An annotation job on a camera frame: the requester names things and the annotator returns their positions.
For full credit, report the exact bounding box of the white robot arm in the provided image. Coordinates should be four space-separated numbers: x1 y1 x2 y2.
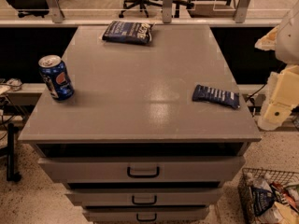
255 2 299 131

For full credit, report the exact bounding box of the black stand leg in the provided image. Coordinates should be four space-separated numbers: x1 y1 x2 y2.
7 123 21 182

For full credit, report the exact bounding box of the top grey drawer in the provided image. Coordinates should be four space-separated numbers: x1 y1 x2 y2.
38 156 245 183

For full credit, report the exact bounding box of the red snack bag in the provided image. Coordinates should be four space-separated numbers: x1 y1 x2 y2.
270 182 298 212

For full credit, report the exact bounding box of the blue pepsi can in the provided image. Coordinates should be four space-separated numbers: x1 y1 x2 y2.
38 55 74 101

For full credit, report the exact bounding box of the middle grey drawer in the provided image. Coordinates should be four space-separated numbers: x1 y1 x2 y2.
66 188 223 207

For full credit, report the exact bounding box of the black cable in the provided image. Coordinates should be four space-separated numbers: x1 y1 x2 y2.
244 83 268 110

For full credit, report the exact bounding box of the metal railing frame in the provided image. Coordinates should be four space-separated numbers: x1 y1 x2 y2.
0 0 296 27

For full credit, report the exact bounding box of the blue rxbar blueberry wrapper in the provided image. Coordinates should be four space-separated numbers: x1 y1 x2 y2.
192 85 240 109

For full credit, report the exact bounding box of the blue chip bag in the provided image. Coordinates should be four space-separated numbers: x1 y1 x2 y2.
102 21 153 45

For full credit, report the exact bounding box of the black office chair centre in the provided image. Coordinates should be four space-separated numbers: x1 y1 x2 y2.
119 0 194 22

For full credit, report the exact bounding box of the grey drawer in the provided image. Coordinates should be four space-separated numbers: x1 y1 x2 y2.
38 156 245 183
82 206 209 222
66 188 223 207

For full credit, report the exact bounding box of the yellow snack bag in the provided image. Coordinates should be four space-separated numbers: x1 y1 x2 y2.
274 203 299 224

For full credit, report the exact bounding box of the wire basket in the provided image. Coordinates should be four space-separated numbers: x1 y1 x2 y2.
238 168 299 224

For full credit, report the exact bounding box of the dark blue snack bag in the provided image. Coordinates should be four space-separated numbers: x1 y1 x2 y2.
251 188 275 217

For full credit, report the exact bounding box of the grey drawer cabinet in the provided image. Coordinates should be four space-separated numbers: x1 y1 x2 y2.
18 24 263 224

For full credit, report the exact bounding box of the bottom grey drawer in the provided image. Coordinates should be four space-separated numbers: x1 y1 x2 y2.
82 206 209 222

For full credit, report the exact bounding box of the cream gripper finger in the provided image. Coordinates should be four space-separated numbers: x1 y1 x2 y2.
254 26 278 51
271 64 299 107

